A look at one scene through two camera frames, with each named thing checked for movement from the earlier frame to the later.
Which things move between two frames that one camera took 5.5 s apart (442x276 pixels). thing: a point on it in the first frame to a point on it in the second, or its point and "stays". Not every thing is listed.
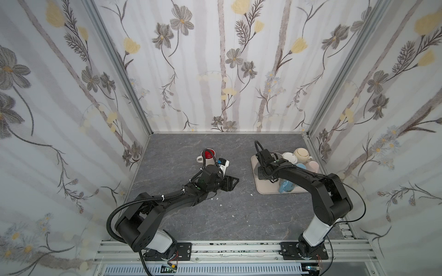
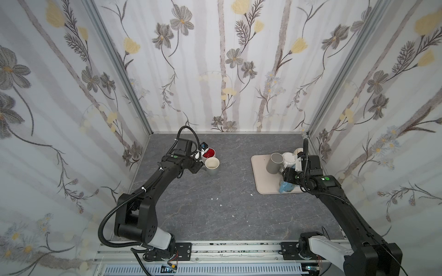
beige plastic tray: [266, 187] stays
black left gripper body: [216, 186] to [193, 165]
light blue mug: [287, 186] stays
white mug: [290, 157] stays
